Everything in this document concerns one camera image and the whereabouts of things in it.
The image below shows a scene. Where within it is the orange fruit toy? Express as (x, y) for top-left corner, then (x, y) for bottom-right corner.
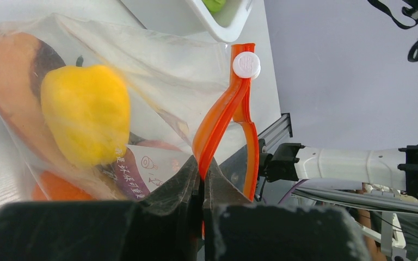
(31, 171), (95, 201)

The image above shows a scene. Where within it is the clear zip bag orange zipper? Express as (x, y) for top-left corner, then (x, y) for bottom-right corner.
(0, 14), (259, 200)

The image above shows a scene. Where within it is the purple eggplant toy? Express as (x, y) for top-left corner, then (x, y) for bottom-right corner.
(99, 148), (150, 201)

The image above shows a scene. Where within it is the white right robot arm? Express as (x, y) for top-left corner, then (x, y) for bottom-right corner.
(259, 143), (418, 200)

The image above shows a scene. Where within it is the yellow bell pepper toy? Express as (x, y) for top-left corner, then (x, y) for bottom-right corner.
(40, 65), (131, 168)

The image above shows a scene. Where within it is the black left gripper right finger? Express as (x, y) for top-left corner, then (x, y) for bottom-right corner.
(202, 161), (371, 260)

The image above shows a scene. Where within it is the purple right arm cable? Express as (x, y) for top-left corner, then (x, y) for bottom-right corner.
(277, 179), (309, 206)

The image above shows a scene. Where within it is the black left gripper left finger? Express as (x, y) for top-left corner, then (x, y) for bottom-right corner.
(0, 157), (200, 260)

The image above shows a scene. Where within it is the aluminium table frame rail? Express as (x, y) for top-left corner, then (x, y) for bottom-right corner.
(219, 113), (293, 191)

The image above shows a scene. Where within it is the white plastic food bin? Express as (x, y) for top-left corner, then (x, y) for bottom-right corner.
(186, 1), (253, 43)

